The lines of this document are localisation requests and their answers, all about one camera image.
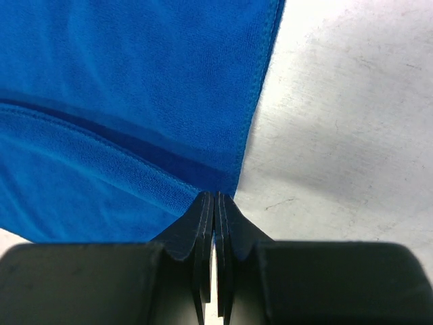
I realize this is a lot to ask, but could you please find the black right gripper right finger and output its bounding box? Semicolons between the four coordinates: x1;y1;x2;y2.
214;193;432;324

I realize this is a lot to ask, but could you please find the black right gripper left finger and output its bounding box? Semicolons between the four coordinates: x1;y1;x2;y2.
1;192;214;324

